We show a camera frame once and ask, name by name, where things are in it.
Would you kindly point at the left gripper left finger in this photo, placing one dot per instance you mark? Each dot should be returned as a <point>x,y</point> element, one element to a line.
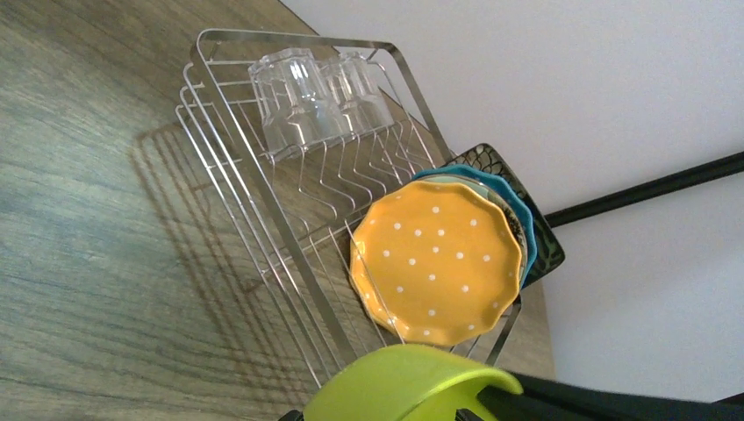
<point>292,415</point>

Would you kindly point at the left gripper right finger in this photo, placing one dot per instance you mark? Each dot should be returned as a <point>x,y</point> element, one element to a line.
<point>464,414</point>

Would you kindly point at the yellow-green small bowl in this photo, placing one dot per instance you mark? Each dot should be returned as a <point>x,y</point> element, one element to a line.
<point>408,382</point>

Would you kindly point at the orange plate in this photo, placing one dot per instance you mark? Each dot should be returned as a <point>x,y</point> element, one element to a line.
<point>435,263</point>

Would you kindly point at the black floral square plate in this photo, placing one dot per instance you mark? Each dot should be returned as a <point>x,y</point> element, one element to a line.
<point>550,255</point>

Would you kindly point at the light blue floral plate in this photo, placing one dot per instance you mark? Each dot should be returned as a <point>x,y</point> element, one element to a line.
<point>515,226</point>

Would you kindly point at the metal wire dish rack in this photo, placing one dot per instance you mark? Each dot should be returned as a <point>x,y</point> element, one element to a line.
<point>295,217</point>

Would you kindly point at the clear plastic glass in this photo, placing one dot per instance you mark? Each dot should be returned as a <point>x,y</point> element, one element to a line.
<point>297,109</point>
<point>358,96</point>

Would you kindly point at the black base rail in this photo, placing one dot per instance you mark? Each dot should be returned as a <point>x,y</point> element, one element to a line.
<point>547,400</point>

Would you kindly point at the right black frame post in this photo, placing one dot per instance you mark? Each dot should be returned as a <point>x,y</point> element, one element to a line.
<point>707,172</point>

